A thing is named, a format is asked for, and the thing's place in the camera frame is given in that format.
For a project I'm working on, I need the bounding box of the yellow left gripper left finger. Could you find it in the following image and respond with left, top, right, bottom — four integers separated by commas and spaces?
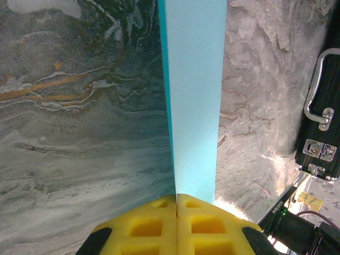
75, 193, 178, 255

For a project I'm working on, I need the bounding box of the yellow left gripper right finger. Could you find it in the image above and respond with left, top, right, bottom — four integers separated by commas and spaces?
176, 193, 277, 255

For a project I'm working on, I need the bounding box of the light blue paper sheet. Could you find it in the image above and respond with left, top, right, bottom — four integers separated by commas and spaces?
158, 0, 228, 205

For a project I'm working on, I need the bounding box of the black tray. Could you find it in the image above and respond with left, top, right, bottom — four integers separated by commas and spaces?
293, 0, 340, 183

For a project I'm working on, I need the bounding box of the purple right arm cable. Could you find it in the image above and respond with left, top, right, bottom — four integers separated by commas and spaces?
296, 210, 333, 223

